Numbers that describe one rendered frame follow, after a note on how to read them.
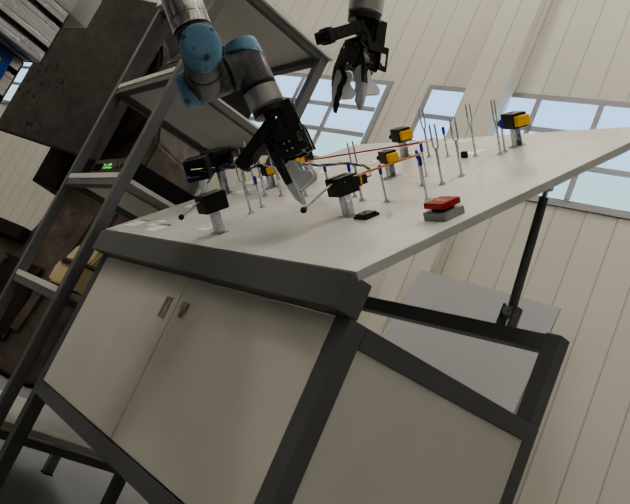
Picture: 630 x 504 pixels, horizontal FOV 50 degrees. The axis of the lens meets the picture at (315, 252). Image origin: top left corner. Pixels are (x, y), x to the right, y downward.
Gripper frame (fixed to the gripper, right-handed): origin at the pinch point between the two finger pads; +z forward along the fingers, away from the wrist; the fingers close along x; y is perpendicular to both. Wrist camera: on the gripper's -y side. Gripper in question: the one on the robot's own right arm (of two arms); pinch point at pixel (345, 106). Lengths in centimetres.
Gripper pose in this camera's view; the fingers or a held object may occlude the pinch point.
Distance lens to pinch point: 148.5
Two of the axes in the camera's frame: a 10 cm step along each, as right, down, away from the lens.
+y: 8.0, 0.9, 5.9
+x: -5.8, -0.9, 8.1
